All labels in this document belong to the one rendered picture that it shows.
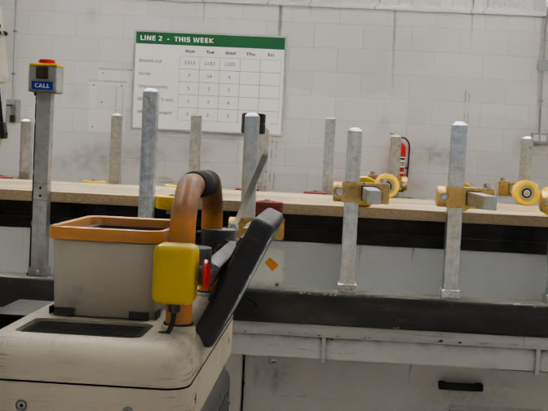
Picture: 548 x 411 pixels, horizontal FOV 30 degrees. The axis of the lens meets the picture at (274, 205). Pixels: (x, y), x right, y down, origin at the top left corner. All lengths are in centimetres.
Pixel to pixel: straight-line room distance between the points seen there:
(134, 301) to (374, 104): 841
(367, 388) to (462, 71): 715
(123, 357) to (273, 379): 165
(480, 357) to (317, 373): 47
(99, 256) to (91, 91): 859
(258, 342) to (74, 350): 140
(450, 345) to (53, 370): 153
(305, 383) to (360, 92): 702
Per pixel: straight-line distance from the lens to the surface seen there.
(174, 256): 119
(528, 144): 363
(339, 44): 969
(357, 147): 247
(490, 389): 283
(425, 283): 273
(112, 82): 985
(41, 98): 257
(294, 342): 254
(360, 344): 254
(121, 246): 130
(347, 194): 247
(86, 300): 133
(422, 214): 270
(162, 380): 115
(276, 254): 248
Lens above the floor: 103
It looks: 3 degrees down
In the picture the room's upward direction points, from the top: 3 degrees clockwise
